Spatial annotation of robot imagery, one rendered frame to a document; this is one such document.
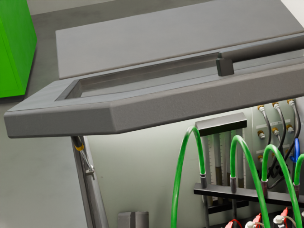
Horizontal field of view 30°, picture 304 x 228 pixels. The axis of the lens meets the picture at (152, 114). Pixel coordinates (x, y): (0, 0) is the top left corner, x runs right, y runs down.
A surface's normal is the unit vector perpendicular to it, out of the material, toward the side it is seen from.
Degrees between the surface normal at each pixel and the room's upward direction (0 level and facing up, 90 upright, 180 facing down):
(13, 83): 90
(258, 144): 90
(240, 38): 0
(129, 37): 0
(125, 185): 90
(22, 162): 0
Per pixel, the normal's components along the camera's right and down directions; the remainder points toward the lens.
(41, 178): -0.12, -0.79
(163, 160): 0.17, 0.58
